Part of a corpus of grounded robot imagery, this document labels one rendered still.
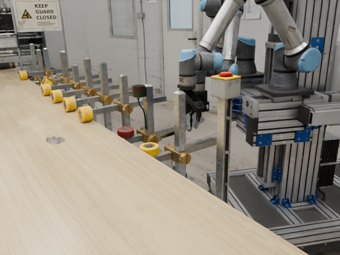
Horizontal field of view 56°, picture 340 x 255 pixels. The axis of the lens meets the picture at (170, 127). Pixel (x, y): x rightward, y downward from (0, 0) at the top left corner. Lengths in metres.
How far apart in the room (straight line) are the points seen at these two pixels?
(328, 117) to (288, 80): 0.27
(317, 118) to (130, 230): 1.17
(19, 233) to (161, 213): 0.36
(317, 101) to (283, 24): 0.51
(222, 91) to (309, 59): 0.65
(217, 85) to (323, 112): 0.80
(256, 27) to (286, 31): 2.77
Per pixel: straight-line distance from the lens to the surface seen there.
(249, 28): 4.39
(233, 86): 1.07
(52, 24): 3.94
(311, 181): 2.32
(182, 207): 0.94
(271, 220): 2.15
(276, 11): 1.53
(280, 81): 1.76
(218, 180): 1.21
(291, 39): 1.58
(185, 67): 1.39
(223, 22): 1.56
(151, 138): 1.54
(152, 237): 0.84
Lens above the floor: 1.41
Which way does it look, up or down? 19 degrees down
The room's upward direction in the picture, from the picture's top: 1 degrees counter-clockwise
